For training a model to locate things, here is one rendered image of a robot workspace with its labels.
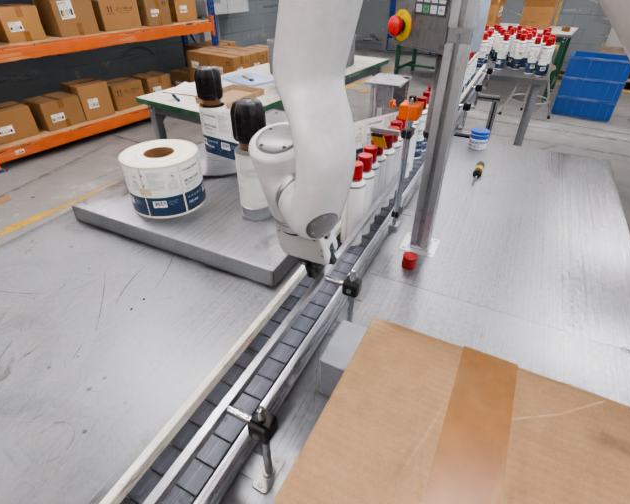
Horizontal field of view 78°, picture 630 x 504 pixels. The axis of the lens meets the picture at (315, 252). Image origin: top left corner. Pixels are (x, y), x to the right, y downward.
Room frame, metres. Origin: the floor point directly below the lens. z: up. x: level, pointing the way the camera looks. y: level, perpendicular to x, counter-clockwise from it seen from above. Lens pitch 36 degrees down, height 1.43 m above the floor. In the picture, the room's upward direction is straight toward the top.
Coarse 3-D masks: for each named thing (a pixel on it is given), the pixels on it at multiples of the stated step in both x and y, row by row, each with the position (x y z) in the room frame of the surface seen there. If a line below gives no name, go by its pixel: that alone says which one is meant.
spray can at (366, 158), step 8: (360, 160) 0.82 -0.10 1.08; (368, 160) 0.82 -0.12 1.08; (368, 168) 0.82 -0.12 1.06; (368, 176) 0.81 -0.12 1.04; (368, 184) 0.81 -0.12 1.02; (368, 192) 0.81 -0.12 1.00; (368, 200) 0.81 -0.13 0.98; (368, 208) 0.81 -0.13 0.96; (368, 224) 0.82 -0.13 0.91; (368, 232) 0.82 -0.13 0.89
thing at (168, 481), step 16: (384, 192) 0.89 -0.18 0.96; (352, 240) 0.68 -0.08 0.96; (336, 256) 0.62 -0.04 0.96; (304, 304) 0.49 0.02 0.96; (288, 320) 0.45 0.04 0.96; (272, 336) 0.41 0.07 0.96; (256, 368) 0.36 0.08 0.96; (240, 384) 0.33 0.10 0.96; (224, 400) 0.30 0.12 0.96; (224, 416) 0.29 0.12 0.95; (208, 432) 0.26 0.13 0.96; (192, 448) 0.24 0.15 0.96; (176, 464) 0.22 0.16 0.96; (160, 480) 0.20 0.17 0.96; (176, 480) 0.21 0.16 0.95; (160, 496) 0.19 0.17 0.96
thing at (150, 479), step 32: (416, 160) 1.29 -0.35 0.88; (352, 256) 0.73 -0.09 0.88; (320, 288) 0.62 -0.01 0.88; (256, 352) 0.45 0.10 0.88; (288, 352) 0.45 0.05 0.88; (224, 384) 0.38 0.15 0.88; (256, 384) 0.38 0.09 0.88; (192, 416) 0.33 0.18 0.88; (224, 448) 0.28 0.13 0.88; (192, 480) 0.24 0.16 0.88
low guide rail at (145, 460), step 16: (304, 272) 0.64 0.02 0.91; (288, 288) 0.58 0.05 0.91; (272, 304) 0.53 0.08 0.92; (256, 320) 0.49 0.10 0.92; (240, 352) 0.43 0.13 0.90; (224, 368) 0.39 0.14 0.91; (208, 384) 0.36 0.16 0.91; (192, 400) 0.33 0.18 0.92; (176, 416) 0.31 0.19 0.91; (160, 432) 0.28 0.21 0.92; (176, 432) 0.29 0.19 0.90; (160, 448) 0.27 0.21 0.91; (144, 464) 0.24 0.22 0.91; (128, 480) 0.22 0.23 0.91; (112, 496) 0.21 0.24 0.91
